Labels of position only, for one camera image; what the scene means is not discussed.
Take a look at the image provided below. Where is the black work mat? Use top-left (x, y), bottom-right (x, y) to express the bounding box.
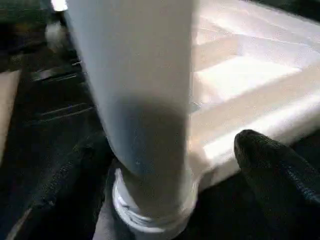
top-left (0, 0), bottom-right (320, 240)

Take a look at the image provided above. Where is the white plastic table top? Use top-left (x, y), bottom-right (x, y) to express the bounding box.
top-left (187, 0), bottom-right (320, 193)

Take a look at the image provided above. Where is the white plastic table leg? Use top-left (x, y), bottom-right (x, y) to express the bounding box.
top-left (65, 0), bottom-right (201, 233)

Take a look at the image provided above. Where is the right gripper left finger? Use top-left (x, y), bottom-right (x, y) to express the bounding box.
top-left (0, 135), bottom-right (115, 240)

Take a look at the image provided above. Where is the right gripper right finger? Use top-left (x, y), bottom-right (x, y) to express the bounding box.
top-left (234, 129), bottom-right (320, 240)

